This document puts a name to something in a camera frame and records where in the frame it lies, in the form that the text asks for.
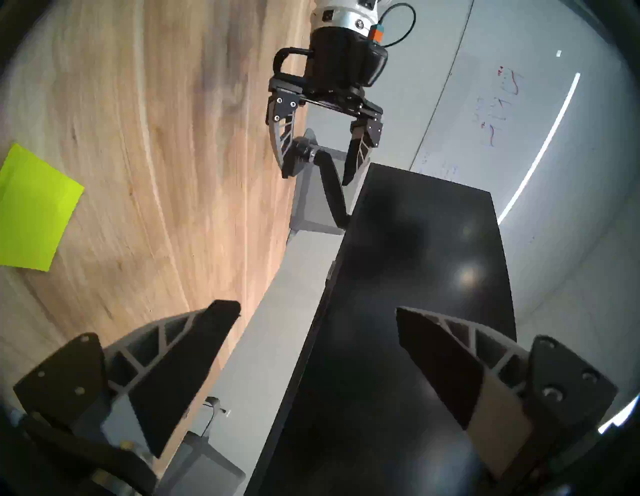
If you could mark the yellow sticky note pad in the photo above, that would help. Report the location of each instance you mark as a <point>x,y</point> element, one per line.
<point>35,210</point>

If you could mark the curved black computer monitor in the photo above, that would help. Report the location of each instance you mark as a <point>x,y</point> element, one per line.
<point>400,275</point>

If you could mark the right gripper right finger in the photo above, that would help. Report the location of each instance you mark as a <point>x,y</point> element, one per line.
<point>450,365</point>

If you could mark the scribbled wall whiteboard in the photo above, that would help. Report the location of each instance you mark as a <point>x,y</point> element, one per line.
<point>500,100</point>

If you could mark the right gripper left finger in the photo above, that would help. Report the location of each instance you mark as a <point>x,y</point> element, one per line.
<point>175,360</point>

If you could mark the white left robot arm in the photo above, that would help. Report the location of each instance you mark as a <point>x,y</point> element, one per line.
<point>340,15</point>

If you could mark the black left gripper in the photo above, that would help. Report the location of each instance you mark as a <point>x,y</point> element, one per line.
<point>345,60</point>

